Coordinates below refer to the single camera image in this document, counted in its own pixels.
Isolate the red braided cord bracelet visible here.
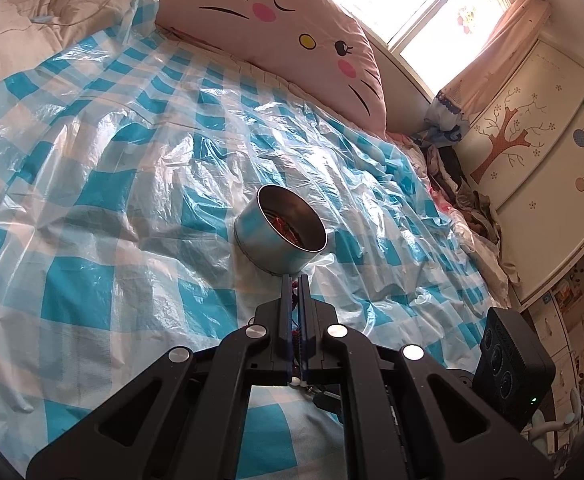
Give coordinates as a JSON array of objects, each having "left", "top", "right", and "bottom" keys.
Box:
[{"left": 265, "top": 209, "right": 314, "bottom": 248}]

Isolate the round silver metal tin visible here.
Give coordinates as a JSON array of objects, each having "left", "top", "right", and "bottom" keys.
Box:
[{"left": 233, "top": 184, "right": 328, "bottom": 275}]

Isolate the pile of clothes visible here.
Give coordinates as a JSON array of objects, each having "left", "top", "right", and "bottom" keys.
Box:
[{"left": 409, "top": 136, "right": 501, "bottom": 245}]

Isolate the blue white checkered plastic sheet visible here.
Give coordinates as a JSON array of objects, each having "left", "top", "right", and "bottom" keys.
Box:
[{"left": 0, "top": 0, "right": 493, "bottom": 472}]

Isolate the white wardrobe with tree decal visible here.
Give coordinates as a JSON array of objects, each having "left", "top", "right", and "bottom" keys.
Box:
[{"left": 456, "top": 41, "right": 584, "bottom": 302}]

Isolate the pink window curtain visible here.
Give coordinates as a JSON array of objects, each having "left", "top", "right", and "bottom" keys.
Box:
[{"left": 415, "top": 0, "right": 551, "bottom": 148}]

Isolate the pink cat face pillow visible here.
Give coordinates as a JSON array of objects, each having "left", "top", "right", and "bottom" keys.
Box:
[{"left": 156, "top": 0, "right": 386, "bottom": 134}]

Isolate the beige quilt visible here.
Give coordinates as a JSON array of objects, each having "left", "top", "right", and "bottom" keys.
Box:
[{"left": 0, "top": 0, "right": 132, "bottom": 81}]

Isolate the white oval bead bracelet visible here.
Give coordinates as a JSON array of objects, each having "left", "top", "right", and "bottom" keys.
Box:
[{"left": 286, "top": 278, "right": 318, "bottom": 394}]

